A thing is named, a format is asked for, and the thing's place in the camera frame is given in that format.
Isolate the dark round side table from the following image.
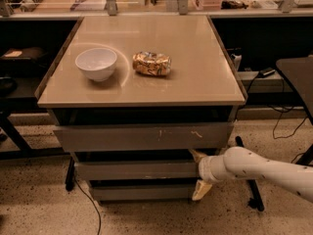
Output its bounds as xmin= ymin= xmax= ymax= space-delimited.
xmin=276 ymin=57 xmax=313 ymax=124

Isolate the white ceramic bowl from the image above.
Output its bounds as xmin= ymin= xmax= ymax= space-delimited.
xmin=75 ymin=48 xmax=117 ymax=81

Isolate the black table leg bar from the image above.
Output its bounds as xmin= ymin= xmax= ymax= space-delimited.
xmin=234 ymin=135 xmax=265 ymax=212

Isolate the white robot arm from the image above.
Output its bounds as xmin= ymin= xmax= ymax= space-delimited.
xmin=191 ymin=146 xmax=313 ymax=202

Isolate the crushed gold soda can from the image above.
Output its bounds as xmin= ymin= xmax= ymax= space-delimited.
xmin=132 ymin=52 xmax=171 ymax=76

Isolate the grey drawer cabinet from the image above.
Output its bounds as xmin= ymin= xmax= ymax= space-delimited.
xmin=36 ymin=16 xmax=246 ymax=202

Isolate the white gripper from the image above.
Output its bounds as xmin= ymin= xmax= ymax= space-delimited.
xmin=189 ymin=149 xmax=228 ymax=201

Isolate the black phone on shelf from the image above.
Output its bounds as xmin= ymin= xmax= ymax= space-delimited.
xmin=258 ymin=68 xmax=275 ymax=78

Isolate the black bag on shelf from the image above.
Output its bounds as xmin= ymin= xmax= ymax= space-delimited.
xmin=0 ymin=47 xmax=47 ymax=69

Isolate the black cable on floor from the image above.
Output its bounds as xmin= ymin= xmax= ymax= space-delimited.
xmin=267 ymin=104 xmax=308 ymax=140

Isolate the grey bottom drawer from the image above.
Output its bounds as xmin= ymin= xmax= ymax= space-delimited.
xmin=90 ymin=184 xmax=204 ymax=202

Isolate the grey drawer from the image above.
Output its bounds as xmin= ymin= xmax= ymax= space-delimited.
xmin=90 ymin=184 xmax=204 ymax=202
xmin=54 ymin=122 xmax=234 ymax=152
xmin=75 ymin=160 xmax=201 ymax=180

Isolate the grey top drawer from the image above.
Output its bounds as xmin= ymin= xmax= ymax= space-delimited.
xmin=54 ymin=122 xmax=234 ymax=152

